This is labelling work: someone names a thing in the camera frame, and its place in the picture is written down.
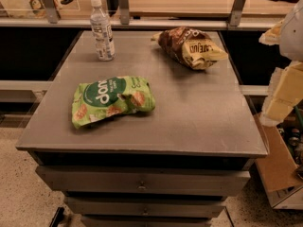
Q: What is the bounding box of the cardboard box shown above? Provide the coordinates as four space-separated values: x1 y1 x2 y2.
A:
254 113 303 210

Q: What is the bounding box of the colourful package behind glass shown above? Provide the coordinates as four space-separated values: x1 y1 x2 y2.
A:
0 0 62 19

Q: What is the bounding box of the brown chip bag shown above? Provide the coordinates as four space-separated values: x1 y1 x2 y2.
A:
151 26 228 70

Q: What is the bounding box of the green rice chip bag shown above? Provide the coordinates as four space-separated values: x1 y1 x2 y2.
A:
72 76 155 129

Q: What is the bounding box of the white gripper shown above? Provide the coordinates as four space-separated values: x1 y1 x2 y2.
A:
258 0 303 127

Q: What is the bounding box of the grey drawer cabinet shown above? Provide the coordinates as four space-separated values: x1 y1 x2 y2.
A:
17 31 267 227

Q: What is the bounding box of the green rod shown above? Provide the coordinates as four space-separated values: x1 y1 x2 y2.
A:
294 106 303 129

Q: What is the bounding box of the metal shelf rail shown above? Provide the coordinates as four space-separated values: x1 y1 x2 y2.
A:
0 14 282 30

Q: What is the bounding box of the clear plastic water bottle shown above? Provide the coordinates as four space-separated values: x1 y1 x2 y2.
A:
90 0 115 61

